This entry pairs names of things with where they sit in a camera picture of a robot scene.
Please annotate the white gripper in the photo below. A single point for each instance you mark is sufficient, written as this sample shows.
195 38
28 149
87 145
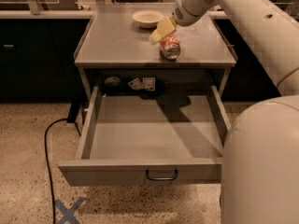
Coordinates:
186 13

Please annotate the round grey knob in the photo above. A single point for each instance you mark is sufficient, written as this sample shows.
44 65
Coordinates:
112 82

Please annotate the black drawer handle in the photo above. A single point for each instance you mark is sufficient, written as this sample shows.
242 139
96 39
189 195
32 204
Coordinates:
162 176

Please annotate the white label tag left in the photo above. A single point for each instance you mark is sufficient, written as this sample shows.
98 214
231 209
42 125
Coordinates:
136 84

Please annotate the blue tape cross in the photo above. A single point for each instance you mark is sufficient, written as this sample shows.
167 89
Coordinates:
68 214

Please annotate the white label tag right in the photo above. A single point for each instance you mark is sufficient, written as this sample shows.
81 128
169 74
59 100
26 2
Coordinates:
149 83

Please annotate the open grey top drawer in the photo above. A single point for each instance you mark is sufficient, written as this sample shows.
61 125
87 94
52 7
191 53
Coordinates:
124 136

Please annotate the white label tag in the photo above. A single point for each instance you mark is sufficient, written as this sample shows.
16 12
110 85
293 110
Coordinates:
136 84
149 83

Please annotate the white bowl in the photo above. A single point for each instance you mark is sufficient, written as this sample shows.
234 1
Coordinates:
147 18

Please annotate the red coke can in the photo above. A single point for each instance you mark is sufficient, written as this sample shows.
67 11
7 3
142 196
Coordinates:
170 47

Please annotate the dark lower counter cabinets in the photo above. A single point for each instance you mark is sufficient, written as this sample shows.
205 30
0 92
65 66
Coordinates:
37 65

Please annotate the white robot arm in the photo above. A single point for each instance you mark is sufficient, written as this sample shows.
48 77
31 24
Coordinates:
260 164

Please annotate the grey metal cabinet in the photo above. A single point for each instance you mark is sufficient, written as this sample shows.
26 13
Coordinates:
115 45

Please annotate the white counter rail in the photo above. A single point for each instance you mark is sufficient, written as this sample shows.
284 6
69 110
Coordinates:
47 15

